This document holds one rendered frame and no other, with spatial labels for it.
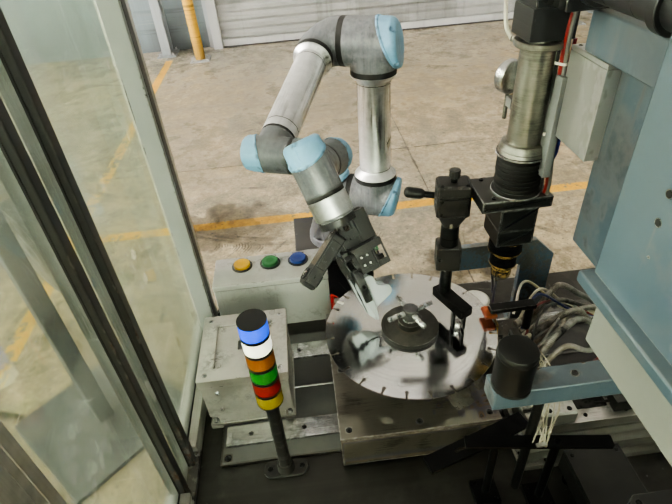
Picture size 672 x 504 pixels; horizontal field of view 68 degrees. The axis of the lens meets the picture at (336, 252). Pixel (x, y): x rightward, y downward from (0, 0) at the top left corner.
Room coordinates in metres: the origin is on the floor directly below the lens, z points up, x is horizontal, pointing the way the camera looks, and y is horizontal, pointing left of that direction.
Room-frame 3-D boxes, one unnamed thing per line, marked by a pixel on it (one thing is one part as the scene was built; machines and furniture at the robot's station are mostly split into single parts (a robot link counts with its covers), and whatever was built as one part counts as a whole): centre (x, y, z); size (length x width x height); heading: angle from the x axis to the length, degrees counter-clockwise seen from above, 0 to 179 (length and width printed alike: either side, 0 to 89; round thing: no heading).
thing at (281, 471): (0.53, 0.13, 0.76); 0.09 x 0.03 x 0.03; 93
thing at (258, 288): (0.97, 0.17, 0.82); 0.28 x 0.11 x 0.15; 93
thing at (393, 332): (0.68, -0.13, 0.96); 0.11 x 0.11 x 0.03
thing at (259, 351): (0.53, 0.13, 1.11); 0.05 x 0.04 x 0.03; 3
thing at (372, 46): (1.25, -0.13, 1.12); 0.15 x 0.12 x 0.55; 71
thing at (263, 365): (0.53, 0.13, 1.08); 0.05 x 0.04 x 0.03; 3
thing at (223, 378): (0.72, 0.21, 0.82); 0.18 x 0.18 x 0.15; 3
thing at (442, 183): (0.71, -0.20, 1.17); 0.06 x 0.05 x 0.20; 84
